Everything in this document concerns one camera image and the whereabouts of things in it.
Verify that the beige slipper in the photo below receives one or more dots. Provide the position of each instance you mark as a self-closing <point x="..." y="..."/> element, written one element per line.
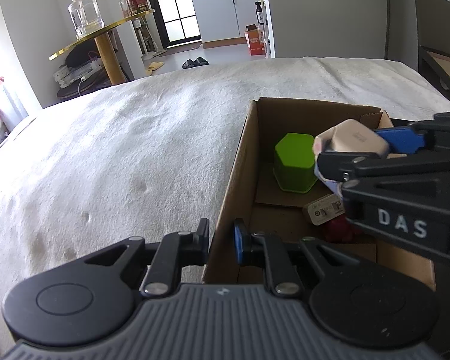
<point x="150" y="68"/>
<point x="157" y="63"/>

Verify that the red dress doll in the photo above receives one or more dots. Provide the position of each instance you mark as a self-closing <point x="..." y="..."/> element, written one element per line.
<point x="337" y="230"/>

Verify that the black framed glass door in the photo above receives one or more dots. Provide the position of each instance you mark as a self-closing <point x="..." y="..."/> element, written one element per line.
<point x="176" y="7"/>

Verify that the white kitchen cabinet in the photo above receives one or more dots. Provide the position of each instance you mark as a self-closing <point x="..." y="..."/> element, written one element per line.
<point x="217" y="15"/>

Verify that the white upright appliance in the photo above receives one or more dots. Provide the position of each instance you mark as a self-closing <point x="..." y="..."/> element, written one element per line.
<point x="139" y="37"/>

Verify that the orange cardboard box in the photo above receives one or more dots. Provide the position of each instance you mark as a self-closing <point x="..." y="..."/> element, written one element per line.
<point x="255" y="43"/>

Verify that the dark spray bottle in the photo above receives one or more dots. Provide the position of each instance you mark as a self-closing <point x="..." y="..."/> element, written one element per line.
<point x="259" y="15"/>

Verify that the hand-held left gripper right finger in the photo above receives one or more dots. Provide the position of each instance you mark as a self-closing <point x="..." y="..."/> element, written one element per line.
<point x="239" y="243"/>

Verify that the black bag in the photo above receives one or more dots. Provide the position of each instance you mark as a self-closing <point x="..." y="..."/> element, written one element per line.
<point x="82" y="50"/>

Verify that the green hexagonal container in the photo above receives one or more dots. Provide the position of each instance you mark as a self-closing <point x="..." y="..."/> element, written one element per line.
<point x="294" y="157"/>

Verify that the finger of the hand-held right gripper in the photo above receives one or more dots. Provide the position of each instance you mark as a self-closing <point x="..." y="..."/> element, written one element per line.
<point x="335" y="165"/>
<point x="401" y="138"/>

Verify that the beige rounded plastic case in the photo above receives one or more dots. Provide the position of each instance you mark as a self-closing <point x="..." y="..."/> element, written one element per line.
<point x="350" y="135"/>

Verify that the white fluffy blanket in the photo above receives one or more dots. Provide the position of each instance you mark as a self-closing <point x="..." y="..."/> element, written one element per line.
<point x="116" y="157"/>

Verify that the brown cardboard box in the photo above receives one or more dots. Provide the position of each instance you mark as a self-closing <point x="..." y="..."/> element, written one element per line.
<point x="240" y="195"/>

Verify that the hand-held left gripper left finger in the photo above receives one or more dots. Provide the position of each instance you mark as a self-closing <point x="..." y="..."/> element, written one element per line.
<point x="203" y="238"/>

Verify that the black slipper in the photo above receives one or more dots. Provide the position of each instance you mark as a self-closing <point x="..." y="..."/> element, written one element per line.
<point x="188" y="64"/>
<point x="201" y="61"/>

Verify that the brown padded headboard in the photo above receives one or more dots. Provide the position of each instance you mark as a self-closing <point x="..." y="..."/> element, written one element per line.
<point x="438" y="22"/>

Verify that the gold round side table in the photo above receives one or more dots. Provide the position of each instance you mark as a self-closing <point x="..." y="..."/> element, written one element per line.
<point x="108" y="60"/>

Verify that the white power strip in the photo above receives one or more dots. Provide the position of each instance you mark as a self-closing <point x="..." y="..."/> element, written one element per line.
<point x="73" y="73"/>

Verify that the white labelled power adapter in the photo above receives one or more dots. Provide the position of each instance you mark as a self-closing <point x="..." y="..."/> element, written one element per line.
<point x="322" y="210"/>

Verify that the clear glass jar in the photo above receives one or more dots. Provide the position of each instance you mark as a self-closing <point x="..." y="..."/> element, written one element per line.
<point x="84" y="15"/>

